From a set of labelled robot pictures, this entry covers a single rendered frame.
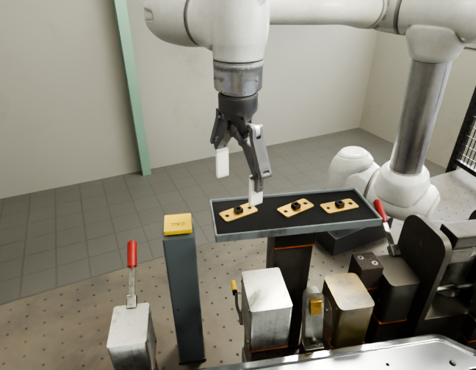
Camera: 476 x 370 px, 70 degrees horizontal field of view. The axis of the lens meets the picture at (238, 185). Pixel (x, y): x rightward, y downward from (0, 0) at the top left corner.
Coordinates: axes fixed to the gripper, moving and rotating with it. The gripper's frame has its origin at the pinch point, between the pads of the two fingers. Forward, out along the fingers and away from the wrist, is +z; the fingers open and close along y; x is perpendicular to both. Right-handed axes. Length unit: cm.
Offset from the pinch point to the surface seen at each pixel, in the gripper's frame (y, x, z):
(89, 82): -255, 12, 34
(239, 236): 7.1, -3.9, 7.7
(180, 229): -1.3, -13.5, 7.4
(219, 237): 5.5, -7.9, 7.3
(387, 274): 26.1, 21.0, 15.4
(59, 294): -46, -43, 53
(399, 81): -176, 314, 54
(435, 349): 40, 21, 23
